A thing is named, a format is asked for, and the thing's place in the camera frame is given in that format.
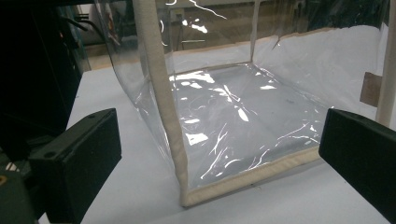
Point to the dark equipment stand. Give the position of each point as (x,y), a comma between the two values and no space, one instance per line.
(34,68)

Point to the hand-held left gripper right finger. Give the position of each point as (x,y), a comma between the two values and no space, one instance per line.
(361,149)

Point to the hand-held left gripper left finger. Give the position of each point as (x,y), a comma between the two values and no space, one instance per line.
(74,161)

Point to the clear plastic bag beige trim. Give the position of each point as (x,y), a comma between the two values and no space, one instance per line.
(236,105)

